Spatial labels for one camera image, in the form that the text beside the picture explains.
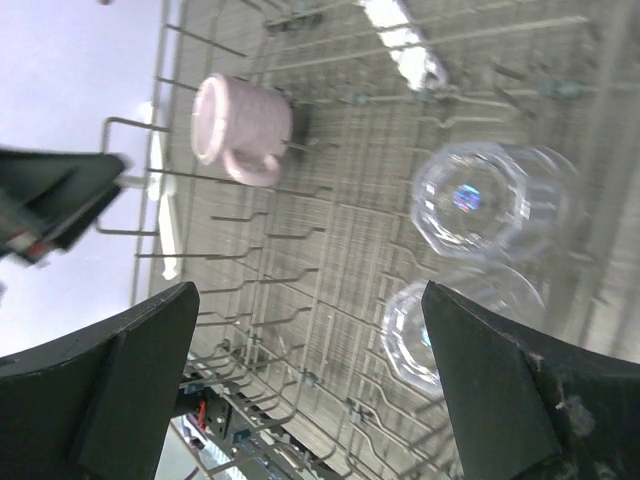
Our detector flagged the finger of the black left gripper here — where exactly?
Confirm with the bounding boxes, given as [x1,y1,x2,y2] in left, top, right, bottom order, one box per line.
[1,148,125,265]

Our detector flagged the lilac ceramic mug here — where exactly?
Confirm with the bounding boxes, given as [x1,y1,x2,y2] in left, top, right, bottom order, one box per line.
[190,73,293,187]

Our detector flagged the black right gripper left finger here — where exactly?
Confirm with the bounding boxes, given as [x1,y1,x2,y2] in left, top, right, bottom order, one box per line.
[1,282,200,479]

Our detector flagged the white clothes rail stand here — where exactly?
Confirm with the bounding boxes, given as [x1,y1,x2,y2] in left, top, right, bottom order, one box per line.
[164,1,449,164]

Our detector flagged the grey wire dish rack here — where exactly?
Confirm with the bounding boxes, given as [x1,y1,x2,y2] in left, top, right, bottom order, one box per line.
[126,1,639,479]

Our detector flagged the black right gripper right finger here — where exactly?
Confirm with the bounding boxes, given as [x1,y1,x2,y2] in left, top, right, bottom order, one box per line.
[422,282,639,479]

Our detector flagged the clear faceted glass cup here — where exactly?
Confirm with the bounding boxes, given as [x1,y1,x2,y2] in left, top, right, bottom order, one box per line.
[411,141,581,262]

